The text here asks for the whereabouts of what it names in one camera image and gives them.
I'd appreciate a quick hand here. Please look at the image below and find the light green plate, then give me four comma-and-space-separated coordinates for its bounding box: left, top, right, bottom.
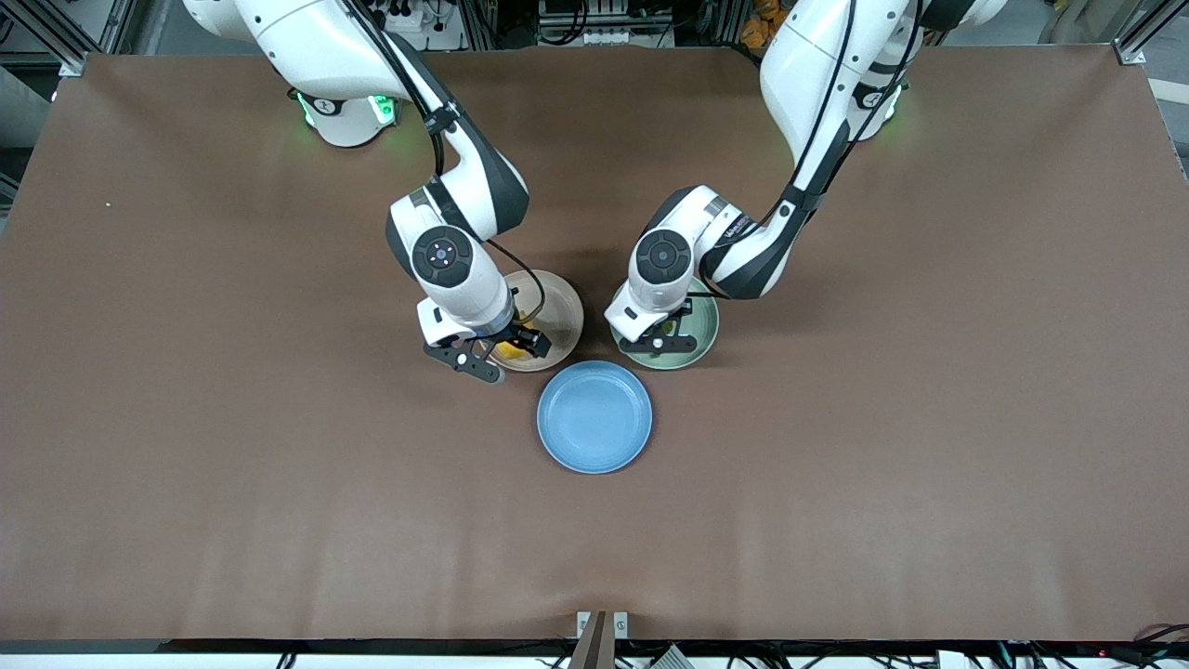
608, 269, 721, 371

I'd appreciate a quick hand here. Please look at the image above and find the beige plate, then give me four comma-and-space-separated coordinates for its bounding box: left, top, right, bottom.
483, 269, 585, 374

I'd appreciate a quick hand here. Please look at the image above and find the blue plate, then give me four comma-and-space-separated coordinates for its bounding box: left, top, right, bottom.
537, 361, 653, 475

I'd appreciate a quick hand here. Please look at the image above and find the white electronic device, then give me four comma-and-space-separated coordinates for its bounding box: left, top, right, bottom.
537, 0, 676, 47

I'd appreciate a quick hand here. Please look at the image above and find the white power strip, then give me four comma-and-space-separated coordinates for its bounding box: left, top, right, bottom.
381, 0, 465, 52

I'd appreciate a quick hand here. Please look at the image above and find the bag of oranges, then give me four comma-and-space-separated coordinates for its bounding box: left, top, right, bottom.
740, 0, 790, 49

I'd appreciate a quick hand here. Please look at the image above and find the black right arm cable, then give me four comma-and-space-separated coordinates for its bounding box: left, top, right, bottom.
344, 0, 549, 328

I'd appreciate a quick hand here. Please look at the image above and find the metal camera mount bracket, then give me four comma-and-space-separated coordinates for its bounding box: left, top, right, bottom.
576, 610, 630, 669

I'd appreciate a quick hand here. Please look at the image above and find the aluminium frame post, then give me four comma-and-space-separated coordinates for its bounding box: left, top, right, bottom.
7, 0, 136, 77
1110, 0, 1189, 66

